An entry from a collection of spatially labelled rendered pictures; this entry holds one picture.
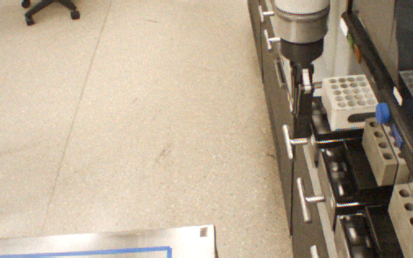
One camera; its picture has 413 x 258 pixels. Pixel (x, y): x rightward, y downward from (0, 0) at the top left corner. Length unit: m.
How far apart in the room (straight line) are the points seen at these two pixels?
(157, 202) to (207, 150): 0.34
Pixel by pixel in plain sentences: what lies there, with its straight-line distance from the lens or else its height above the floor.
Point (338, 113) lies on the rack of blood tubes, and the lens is 0.86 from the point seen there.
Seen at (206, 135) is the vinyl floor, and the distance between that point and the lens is 2.10.
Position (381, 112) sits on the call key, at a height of 0.99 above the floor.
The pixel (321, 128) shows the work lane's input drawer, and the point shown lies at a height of 0.82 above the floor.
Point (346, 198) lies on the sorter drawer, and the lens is 0.78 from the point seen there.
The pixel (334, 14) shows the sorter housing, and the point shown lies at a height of 0.91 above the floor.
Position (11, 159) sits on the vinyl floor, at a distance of 2.33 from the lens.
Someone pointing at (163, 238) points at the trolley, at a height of 0.82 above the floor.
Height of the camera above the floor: 1.41
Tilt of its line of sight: 42 degrees down
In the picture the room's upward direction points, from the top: 8 degrees counter-clockwise
